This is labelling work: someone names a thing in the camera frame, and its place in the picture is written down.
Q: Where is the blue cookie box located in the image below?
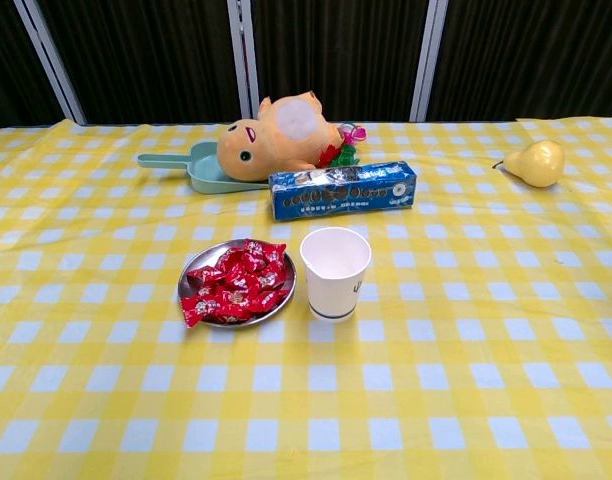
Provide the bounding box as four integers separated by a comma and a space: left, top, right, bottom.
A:
268, 160, 418, 222

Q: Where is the pink green red tassel toy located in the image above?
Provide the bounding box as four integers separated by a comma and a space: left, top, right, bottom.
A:
316, 121, 368, 170

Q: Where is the white metal frame post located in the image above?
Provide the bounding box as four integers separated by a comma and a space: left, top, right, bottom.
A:
227, 0, 261, 120
409, 0, 450, 123
13, 0, 87, 125

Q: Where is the round silver metal plate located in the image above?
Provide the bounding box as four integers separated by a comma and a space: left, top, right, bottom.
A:
178, 238, 298, 329

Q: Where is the black curtain panel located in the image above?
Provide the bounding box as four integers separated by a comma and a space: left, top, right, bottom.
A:
0, 0, 70, 129
38, 0, 243, 125
425, 0, 612, 123
250, 0, 430, 123

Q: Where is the teal plastic dustpan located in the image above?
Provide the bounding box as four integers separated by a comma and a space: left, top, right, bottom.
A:
137, 141, 270, 195

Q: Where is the yellow pear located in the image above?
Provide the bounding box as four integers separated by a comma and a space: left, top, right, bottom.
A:
491, 139, 566, 189

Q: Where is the orange plush toy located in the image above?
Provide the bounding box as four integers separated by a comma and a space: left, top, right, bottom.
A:
215, 89, 343, 184

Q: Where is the red candy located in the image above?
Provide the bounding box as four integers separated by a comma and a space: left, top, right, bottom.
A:
219, 249, 257, 275
220, 272, 260, 297
198, 284, 230, 307
179, 293, 215, 330
258, 288, 291, 314
213, 299, 255, 327
184, 265, 223, 290
241, 238, 289, 264
255, 263, 289, 291

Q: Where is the yellow white checkered tablecloth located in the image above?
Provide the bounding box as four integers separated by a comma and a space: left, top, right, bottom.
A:
0, 117, 612, 480

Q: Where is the white paper cup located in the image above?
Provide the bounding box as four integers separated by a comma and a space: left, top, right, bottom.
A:
299, 227, 373, 324

